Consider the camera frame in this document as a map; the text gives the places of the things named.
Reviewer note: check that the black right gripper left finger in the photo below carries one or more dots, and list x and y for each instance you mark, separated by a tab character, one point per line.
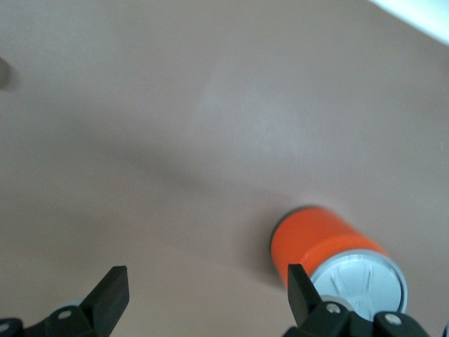
101	305

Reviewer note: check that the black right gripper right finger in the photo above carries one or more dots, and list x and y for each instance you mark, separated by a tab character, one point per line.
308	309

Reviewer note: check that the orange can with grey lid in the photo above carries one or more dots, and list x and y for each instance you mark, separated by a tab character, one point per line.
312	235

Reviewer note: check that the brown table cover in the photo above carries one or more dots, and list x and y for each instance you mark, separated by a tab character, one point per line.
175	140

